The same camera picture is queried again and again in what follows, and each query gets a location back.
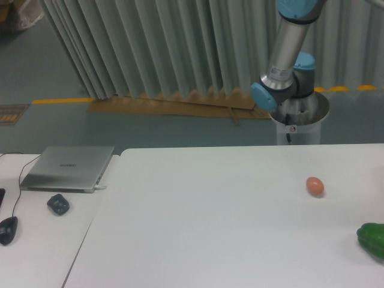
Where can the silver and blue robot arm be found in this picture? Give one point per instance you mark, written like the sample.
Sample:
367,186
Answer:
288,51

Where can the brown cardboard sheet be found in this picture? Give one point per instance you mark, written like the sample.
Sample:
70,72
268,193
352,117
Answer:
236,105

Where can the white usb plug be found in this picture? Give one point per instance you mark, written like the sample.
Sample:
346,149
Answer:
97,187

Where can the pale green folding curtain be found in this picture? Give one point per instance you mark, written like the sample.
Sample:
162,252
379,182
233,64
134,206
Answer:
164,47

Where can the silver closed laptop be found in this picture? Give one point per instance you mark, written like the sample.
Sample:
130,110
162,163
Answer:
75,169

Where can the brown egg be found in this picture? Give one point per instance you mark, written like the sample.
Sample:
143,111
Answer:
315,186

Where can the small black controller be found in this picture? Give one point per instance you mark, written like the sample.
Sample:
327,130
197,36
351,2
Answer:
58,204

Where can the black keyboard edge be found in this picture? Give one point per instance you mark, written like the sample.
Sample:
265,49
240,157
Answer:
2,195

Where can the green bell pepper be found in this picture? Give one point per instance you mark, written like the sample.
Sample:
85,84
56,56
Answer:
370,237

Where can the black computer mouse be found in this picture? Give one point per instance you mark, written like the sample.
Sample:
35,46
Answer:
8,230

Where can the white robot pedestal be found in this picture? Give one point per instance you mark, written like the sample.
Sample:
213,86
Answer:
298,121

